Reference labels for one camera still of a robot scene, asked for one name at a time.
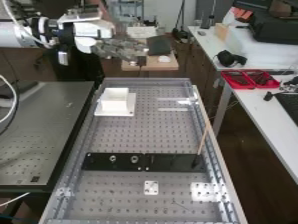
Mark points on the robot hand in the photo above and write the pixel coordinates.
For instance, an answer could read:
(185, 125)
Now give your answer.
(93, 30)

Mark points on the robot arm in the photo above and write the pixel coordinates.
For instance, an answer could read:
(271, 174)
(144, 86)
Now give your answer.
(17, 33)

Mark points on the small silver nut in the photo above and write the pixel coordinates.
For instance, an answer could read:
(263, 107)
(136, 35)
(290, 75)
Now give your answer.
(112, 159)

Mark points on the wooden table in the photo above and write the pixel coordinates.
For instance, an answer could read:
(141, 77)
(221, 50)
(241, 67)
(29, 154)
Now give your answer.
(153, 65)

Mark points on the clear box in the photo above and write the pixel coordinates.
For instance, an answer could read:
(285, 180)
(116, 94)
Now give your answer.
(146, 80)

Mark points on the small white box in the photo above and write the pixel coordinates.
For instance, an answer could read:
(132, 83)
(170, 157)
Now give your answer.
(114, 105)

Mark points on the cardboard box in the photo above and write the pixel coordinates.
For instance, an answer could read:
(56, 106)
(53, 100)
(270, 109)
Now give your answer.
(221, 32)

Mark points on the black headphones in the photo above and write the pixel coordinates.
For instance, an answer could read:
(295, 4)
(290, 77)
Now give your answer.
(230, 58)

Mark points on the red tray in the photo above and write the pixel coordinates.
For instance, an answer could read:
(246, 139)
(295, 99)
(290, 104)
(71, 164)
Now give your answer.
(265, 78)
(238, 80)

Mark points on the white desk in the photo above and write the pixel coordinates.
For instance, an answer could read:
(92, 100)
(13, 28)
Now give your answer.
(266, 56)
(266, 133)

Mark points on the thin stick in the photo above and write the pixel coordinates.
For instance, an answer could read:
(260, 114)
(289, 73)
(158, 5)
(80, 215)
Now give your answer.
(204, 140)

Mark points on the black plate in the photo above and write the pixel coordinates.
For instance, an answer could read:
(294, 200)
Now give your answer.
(173, 163)

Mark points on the small square metal plate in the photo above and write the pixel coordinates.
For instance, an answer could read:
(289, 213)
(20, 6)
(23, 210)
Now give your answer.
(150, 187)

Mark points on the black keyboard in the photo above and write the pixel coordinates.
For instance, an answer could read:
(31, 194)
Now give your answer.
(289, 107)

